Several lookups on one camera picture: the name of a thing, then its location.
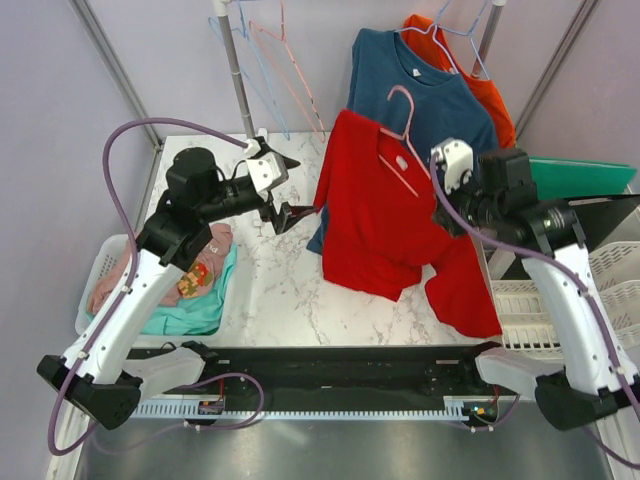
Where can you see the black binder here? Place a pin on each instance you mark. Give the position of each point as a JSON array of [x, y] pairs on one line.
[[604, 219]]

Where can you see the mint green t shirt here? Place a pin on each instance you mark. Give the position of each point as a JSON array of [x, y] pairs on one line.
[[196, 317]]

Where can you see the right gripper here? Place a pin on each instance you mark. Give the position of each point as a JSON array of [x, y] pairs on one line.
[[445, 216]]

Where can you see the blue hanger holding shirts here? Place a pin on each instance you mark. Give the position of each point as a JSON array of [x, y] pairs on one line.
[[462, 31]]

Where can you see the red t shirt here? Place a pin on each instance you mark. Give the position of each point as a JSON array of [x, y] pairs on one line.
[[380, 233]]

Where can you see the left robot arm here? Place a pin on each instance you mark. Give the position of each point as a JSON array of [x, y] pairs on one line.
[[95, 373]]

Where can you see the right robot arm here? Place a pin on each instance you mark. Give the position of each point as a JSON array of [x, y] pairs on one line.
[[494, 198]]

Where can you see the white cable duct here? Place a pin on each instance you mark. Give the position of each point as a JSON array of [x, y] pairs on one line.
[[204, 409]]

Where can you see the white slotted tray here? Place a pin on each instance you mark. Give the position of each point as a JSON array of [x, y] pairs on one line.
[[525, 321]]

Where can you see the blue t shirt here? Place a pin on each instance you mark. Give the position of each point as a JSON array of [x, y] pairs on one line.
[[444, 104]]

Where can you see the white plastic laundry basket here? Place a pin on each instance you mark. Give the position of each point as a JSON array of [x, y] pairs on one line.
[[109, 254]]

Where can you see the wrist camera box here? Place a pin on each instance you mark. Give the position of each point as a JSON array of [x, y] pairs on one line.
[[454, 159], [266, 174]]

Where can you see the green binder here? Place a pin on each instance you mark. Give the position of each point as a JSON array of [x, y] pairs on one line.
[[565, 178]]

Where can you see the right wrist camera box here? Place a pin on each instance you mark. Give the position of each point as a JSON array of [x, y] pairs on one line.
[[454, 159]]

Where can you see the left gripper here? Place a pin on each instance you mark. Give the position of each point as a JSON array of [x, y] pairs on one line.
[[287, 216]]

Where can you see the pink wire hanger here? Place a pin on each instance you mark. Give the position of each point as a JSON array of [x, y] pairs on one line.
[[274, 45], [404, 137]]

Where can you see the aluminium frame post right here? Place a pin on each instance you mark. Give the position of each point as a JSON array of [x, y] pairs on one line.
[[566, 44]]

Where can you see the light blue wire hanger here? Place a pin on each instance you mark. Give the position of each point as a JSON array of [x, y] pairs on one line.
[[262, 80]]

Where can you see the aluminium frame post left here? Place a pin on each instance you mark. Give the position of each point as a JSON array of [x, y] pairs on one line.
[[99, 38]]

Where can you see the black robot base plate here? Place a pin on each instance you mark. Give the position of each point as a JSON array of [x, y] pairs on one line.
[[356, 377]]

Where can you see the pink printed t shirt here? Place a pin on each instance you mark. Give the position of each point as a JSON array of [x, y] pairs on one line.
[[196, 282]]

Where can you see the aluminium frame post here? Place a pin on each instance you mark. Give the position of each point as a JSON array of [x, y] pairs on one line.
[[566, 44], [99, 38]]

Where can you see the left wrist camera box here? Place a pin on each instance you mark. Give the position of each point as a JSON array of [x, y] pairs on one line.
[[266, 174]]

